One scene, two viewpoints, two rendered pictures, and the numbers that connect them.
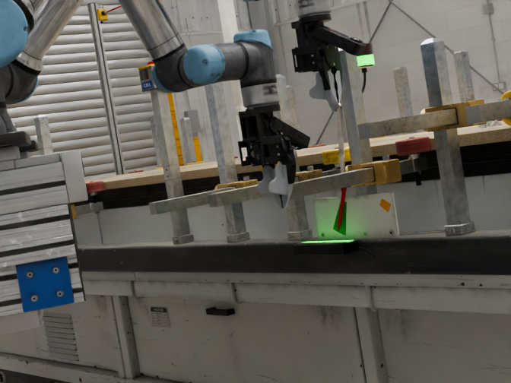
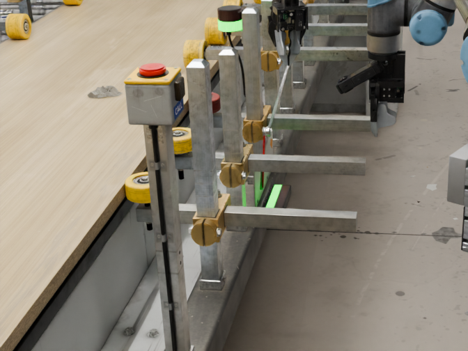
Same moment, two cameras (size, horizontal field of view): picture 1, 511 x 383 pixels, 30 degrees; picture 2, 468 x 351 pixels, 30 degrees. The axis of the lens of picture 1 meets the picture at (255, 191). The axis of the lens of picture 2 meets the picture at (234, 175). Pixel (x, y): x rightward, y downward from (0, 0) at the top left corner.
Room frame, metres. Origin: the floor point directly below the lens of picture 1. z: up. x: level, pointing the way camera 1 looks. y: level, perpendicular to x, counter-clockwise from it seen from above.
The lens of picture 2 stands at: (3.44, 1.29, 1.60)
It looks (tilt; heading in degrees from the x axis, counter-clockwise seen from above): 24 degrees down; 232
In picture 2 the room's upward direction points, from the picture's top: 3 degrees counter-clockwise
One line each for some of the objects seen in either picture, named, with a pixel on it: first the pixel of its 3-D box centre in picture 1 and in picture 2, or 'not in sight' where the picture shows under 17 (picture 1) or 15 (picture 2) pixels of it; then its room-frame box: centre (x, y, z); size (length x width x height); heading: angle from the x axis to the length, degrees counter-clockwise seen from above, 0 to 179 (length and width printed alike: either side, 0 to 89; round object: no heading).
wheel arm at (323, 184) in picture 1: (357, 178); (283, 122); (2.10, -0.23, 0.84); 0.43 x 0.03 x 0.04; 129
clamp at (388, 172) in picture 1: (372, 173); (255, 123); (2.16, -0.27, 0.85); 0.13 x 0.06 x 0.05; 39
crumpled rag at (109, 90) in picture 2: (488, 122); (104, 89); (2.38, -0.60, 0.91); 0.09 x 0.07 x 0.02; 156
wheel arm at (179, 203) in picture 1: (221, 195); (244, 217); (2.49, 0.09, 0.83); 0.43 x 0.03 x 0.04; 129
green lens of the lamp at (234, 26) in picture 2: (361, 61); (230, 24); (2.20, -0.29, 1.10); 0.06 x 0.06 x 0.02
